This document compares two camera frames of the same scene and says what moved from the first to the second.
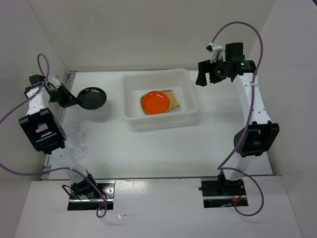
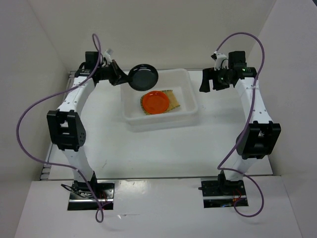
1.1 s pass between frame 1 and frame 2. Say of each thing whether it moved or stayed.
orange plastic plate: stayed
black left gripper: moved
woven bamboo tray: stayed
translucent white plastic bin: stayed
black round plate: moved
